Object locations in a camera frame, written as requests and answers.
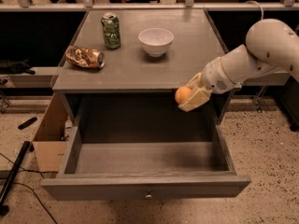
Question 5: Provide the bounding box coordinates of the black object on rail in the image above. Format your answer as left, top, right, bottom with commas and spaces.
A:
0, 60, 36, 75

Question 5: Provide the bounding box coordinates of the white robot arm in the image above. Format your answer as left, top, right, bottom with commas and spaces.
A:
175, 19, 299, 112

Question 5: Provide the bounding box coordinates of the metal railing frame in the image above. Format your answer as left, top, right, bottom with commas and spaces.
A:
0, 0, 299, 11

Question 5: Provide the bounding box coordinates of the brown cardboard box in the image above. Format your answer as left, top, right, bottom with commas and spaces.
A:
32, 94, 68, 172

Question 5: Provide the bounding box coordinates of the orange fruit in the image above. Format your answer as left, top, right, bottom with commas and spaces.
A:
175, 87, 192, 105

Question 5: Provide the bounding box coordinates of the white hanging cable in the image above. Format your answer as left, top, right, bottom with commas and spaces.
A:
246, 0, 265, 21

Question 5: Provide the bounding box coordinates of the open grey top drawer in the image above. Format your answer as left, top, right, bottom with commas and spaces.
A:
40, 93, 252, 202

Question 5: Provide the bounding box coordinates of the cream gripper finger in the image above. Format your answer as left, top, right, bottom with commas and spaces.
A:
186, 72, 203, 90
178, 87, 212, 112

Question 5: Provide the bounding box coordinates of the small black floor object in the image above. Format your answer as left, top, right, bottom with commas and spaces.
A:
18, 117, 37, 130

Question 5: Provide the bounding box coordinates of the white ceramic bowl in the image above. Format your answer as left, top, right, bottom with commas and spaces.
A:
138, 28, 174, 57

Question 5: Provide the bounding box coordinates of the grey wooden cabinet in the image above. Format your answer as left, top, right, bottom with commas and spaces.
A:
53, 9, 230, 129

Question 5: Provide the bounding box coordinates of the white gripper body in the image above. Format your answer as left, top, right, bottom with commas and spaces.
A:
201, 57, 235, 94

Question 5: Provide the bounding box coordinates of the crushed gold soda can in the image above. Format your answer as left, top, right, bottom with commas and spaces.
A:
65, 46, 105, 69

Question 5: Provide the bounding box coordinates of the green upright soda can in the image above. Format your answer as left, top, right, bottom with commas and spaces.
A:
101, 12, 121, 49

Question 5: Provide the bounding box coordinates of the black floor cable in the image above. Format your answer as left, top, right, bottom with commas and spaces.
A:
0, 151, 59, 224

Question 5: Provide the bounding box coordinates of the black pole on floor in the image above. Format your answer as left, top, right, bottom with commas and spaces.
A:
0, 141, 30, 217

